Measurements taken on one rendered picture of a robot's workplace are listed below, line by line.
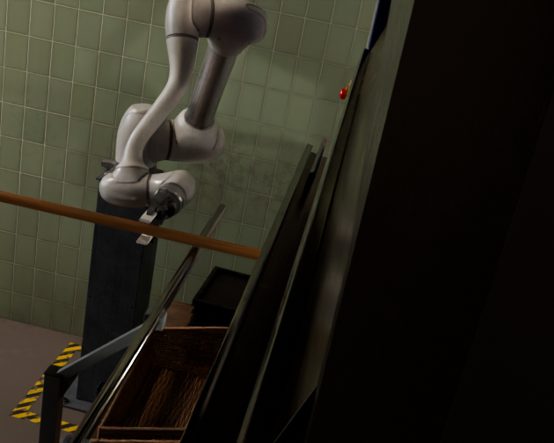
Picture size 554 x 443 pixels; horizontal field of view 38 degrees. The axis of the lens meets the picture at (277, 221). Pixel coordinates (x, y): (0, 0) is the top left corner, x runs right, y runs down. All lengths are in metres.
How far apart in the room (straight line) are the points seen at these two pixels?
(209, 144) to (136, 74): 0.55
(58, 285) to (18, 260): 0.21
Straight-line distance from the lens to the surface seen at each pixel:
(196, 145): 2.99
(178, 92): 2.53
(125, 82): 3.42
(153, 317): 1.83
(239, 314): 1.37
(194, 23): 2.57
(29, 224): 3.79
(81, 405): 3.50
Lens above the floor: 2.10
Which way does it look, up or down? 22 degrees down
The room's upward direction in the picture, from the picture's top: 11 degrees clockwise
